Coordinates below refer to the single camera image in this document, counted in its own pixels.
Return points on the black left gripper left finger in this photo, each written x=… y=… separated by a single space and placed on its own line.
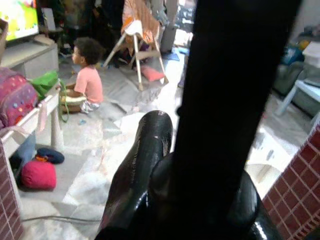
x=140 y=160

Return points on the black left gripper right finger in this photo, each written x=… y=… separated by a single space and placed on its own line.
x=252 y=215

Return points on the red tiled counter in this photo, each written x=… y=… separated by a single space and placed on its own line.
x=295 y=190
x=8 y=200

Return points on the pink cushion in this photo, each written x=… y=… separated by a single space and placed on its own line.
x=152 y=73

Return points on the woven straw basket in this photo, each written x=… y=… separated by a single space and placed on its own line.
x=71 y=103

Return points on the navy blue cushion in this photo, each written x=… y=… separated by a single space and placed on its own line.
x=51 y=155

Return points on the toddler in pink shirt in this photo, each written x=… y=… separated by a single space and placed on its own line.
x=89 y=82

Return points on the red round cushion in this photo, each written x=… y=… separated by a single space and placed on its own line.
x=38 y=175

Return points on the white high chair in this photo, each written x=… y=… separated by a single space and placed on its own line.
x=140 y=50

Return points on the white low table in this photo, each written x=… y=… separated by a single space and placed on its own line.
x=32 y=120

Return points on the green bag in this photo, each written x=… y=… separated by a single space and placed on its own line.
x=45 y=83

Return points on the pale blue side table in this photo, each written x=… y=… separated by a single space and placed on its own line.
x=298 y=90

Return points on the purple polka dot bag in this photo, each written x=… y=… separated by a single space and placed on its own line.
x=16 y=97

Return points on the orange patterned cloth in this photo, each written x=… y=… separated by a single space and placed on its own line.
x=141 y=17

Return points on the grey television stand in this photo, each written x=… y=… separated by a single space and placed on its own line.
x=35 y=58

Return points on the blue bag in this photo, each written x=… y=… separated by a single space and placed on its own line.
x=292 y=55

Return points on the white plastic storage box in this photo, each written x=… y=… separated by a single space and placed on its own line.
x=312 y=56

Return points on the flat screen television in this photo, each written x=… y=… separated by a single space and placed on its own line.
x=18 y=18

